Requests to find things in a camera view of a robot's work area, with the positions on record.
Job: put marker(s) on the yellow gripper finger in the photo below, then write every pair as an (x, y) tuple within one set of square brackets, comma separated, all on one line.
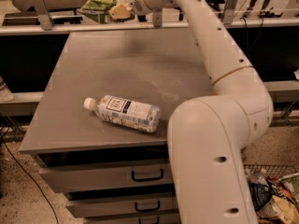
[(122, 11)]

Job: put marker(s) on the green jalapeno chip bag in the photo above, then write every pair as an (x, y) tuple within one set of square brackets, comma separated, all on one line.
[(97, 10)]

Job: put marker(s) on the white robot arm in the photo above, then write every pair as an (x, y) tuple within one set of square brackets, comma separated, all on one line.
[(206, 135)]

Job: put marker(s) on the red snack bag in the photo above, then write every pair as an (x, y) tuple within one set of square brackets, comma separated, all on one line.
[(278, 189)]

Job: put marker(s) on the dark blue snack bag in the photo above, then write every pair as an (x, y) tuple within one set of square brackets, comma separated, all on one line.
[(260, 195)]

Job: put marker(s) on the yellow snack bag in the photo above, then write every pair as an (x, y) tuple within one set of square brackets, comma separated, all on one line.
[(280, 209)]

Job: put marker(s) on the clear plastic water bottle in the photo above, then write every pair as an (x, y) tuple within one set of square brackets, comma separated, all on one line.
[(124, 112)]

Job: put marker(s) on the grey drawer cabinet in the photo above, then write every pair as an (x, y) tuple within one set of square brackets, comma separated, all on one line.
[(89, 160)]

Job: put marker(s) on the middle metal bracket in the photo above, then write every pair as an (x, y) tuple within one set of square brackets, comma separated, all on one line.
[(157, 18)]

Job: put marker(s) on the metal bracket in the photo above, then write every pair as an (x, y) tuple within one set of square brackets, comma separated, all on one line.
[(157, 18), (229, 11), (43, 15)]

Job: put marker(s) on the left metal bracket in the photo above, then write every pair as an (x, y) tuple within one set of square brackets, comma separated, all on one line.
[(43, 15)]

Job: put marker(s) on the right metal bracket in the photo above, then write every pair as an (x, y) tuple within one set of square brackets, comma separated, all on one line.
[(229, 11)]

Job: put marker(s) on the top drawer black handle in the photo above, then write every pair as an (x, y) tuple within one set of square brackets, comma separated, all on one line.
[(147, 176)]

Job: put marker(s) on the drawer black handle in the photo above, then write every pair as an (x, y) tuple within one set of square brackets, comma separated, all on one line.
[(149, 220), (147, 176), (147, 207)]

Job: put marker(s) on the middle drawer black handle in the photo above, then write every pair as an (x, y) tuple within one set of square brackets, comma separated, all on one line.
[(147, 207)]

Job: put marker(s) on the bottom drawer black handle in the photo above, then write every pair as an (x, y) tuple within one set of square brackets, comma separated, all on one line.
[(149, 220)]

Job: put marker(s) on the wire basket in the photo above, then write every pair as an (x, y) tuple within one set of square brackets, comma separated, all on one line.
[(286, 175)]

